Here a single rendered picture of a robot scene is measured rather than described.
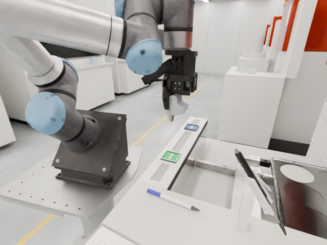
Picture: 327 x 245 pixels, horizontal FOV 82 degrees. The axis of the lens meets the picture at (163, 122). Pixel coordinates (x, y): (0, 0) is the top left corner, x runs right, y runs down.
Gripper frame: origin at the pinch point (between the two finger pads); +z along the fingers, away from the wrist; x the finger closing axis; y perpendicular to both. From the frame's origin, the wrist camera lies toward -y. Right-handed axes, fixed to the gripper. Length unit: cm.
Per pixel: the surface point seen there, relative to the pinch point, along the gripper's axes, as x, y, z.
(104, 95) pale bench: 263, -256, 85
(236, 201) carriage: -2.9, 23.3, 22.6
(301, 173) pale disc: 17, 43, 21
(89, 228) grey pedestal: -10, -35, 56
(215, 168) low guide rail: 17.0, 14.4, 27.0
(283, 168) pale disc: 18.1, 37.8, 20.7
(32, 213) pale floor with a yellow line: 10, -126, 111
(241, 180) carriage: 7.5, 24.2, 22.7
